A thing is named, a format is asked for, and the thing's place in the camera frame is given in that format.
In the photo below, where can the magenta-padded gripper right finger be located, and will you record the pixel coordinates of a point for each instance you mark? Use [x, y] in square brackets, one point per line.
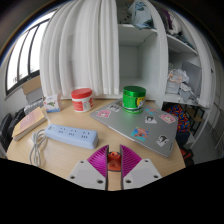
[142, 174]

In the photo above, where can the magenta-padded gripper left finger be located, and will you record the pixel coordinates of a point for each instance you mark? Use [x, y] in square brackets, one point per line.
[86, 174]

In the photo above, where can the orange charger block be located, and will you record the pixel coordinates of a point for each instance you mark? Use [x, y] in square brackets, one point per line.
[114, 161]

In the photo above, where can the light blue power strip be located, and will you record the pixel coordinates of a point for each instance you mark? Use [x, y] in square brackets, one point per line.
[71, 136]

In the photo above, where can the silver laptop with stickers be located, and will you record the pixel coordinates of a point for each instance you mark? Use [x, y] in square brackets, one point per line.
[133, 126]

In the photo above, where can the colourful patterned bag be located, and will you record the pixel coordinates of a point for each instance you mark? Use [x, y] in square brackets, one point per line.
[181, 118]

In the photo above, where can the white jar with red lid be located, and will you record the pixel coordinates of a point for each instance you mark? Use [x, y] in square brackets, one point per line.
[82, 101]

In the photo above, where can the green metal tin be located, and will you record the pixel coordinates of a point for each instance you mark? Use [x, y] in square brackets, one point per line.
[133, 100]

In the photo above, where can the yellow and pink book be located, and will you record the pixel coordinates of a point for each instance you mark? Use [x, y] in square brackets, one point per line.
[29, 123]

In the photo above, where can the small white printed box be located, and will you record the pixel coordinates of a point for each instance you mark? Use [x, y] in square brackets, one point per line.
[52, 104]

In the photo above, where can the white ribbed radiator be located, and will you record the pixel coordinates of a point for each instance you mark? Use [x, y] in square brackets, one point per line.
[33, 107]

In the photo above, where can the black bag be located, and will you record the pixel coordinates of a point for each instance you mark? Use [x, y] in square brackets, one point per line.
[16, 121]

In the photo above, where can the black suitcase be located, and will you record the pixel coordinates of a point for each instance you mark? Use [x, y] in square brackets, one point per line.
[4, 133]

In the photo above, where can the grey box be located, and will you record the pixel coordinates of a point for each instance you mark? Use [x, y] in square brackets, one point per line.
[35, 96]

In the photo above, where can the brown cardboard box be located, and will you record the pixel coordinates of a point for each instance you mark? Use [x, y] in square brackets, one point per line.
[31, 85]

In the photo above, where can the white shelf unit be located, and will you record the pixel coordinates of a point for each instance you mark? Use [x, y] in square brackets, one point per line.
[140, 60]

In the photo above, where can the white curtain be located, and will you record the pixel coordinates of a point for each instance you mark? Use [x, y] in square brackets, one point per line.
[80, 50]

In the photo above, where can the dark-framed window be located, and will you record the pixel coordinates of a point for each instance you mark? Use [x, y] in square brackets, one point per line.
[23, 56]

